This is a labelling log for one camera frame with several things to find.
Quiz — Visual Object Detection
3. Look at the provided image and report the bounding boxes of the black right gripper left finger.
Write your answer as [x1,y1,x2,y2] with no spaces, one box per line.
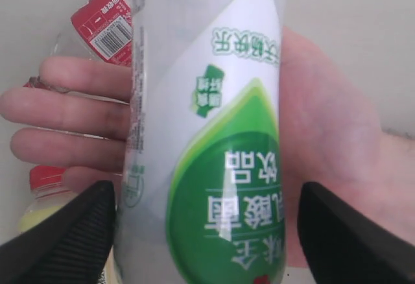
[1,181,116,283]

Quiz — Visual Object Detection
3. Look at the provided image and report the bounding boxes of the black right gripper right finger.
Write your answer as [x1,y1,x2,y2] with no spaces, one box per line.
[297,182,414,284]

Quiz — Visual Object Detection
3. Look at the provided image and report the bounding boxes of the clear red label cola bottle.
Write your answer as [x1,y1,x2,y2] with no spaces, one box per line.
[22,0,134,95]

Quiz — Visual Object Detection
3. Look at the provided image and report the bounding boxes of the open bare human hand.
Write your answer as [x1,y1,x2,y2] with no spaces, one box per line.
[1,28,414,268]

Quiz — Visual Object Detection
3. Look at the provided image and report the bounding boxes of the white green label yogurt bottle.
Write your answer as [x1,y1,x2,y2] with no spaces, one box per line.
[113,0,286,283]

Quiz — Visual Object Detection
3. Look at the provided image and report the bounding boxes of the yellow label red cap bottle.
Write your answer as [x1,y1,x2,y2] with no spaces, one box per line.
[18,165,117,283]

